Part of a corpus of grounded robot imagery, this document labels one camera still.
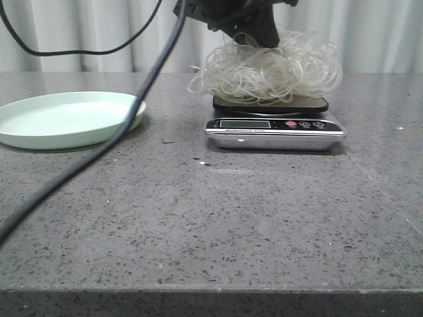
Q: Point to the light green round plate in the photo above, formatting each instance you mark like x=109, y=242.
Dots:
x=68, y=120

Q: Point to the white pleated curtain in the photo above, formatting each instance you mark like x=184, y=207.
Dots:
x=127, y=36

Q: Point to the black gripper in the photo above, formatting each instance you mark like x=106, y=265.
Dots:
x=248, y=22

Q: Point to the white translucent vermicelli bundle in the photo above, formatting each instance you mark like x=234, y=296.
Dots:
x=250, y=74

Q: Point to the black silver kitchen scale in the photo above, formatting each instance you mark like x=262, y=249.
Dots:
x=303, y=124

